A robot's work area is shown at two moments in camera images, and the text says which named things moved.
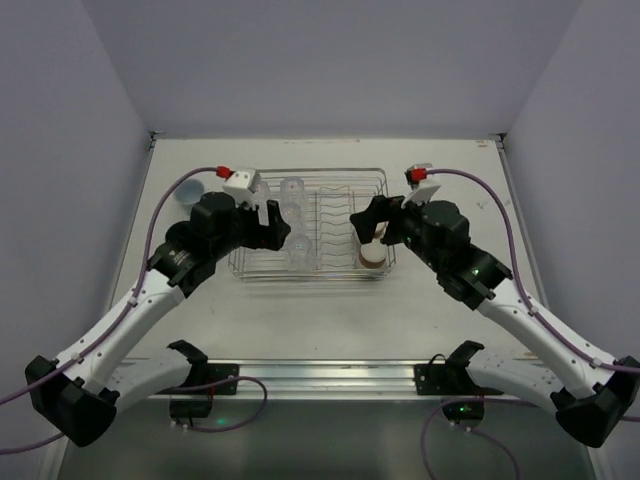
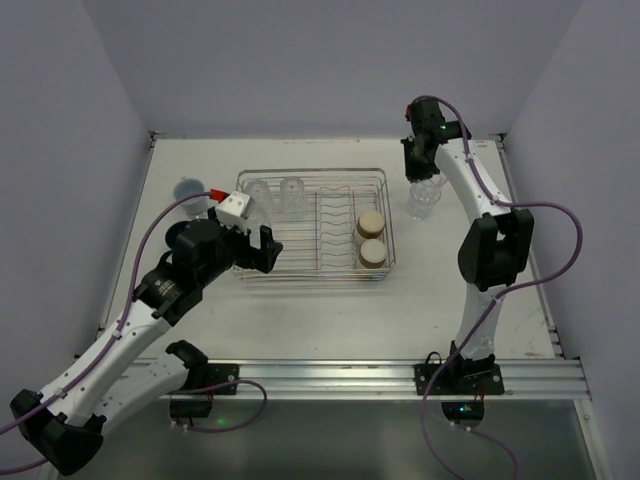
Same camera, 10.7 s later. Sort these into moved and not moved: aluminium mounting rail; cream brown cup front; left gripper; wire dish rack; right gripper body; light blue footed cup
Moved: right gripper body; left gripper
Not moved: aluminium mounting rail; cream brown cup front; wire dish rack; light blue footed cup
